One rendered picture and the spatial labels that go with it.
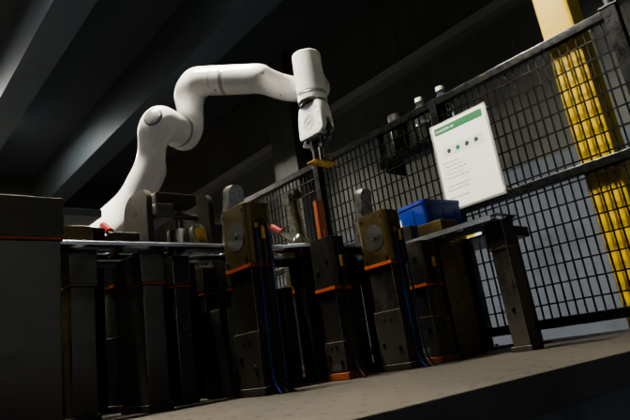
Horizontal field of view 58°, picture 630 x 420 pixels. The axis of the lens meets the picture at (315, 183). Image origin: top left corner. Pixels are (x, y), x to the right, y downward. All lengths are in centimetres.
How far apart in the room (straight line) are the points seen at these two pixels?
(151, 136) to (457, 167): 98
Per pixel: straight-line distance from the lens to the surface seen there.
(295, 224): 162
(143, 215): 140
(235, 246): 109
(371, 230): 130
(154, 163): 174
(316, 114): 157
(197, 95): 177
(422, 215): 175
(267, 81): 169
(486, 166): 188
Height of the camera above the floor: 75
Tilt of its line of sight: 17 degrees up
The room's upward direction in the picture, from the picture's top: 8 degrees counter-clockwise
